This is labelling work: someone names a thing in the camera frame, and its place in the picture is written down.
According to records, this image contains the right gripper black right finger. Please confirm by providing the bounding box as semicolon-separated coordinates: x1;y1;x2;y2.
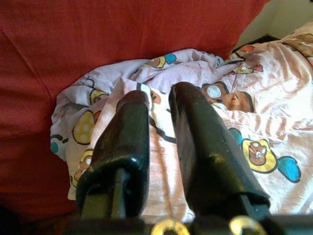
168;82;271;218

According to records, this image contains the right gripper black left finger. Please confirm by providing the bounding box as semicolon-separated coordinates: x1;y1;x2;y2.
75;90;150;220

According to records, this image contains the pink cartoon print blanket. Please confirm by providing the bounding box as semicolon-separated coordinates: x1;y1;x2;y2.
50;23;313;217

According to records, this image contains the thick red cushion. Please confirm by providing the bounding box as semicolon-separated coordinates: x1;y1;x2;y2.
0;0;271;216

